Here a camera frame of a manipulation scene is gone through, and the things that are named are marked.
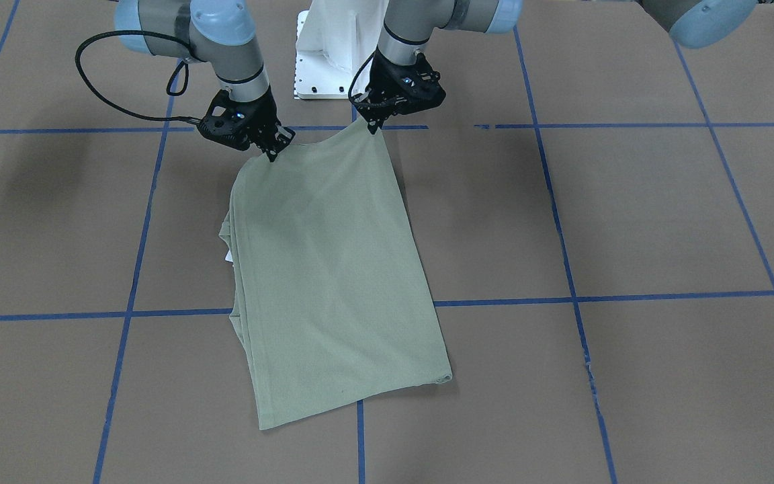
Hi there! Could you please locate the olive green long-sleeve shirt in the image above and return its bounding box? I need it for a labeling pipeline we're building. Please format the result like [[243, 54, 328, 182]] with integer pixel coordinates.
[[219, 119, 454, 431]]

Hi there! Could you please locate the white camera mast with base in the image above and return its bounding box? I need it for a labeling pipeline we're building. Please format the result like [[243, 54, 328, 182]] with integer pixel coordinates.
[[294, 1, 388, 100]]

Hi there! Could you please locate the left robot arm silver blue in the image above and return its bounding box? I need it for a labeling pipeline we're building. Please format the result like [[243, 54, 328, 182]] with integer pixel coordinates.
[[348, 1, 757, 134]]

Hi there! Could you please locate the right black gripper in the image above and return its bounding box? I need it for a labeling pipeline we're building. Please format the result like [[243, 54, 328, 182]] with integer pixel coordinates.
[[197, 88, 296, 163]]

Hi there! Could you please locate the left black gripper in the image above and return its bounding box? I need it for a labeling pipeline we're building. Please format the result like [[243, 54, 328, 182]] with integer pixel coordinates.
[[349, 48, 446, 135]]

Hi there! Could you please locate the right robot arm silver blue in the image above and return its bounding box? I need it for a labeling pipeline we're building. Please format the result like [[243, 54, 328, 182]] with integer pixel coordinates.
[[114, 1, 295, 161]]

